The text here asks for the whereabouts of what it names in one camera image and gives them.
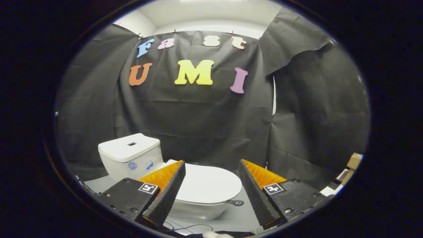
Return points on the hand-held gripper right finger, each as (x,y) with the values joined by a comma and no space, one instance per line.
(257,198)

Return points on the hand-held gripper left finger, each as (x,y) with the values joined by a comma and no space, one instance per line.
(168,198)

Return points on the white toilet lid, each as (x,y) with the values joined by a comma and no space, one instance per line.
(208,185)

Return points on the white striped sneaker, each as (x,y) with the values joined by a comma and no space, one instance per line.
(213,235)

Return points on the black backdrop cloth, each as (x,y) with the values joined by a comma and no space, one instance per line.
(198,115)

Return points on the brown cardboard box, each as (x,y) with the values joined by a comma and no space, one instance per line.
(354,161)

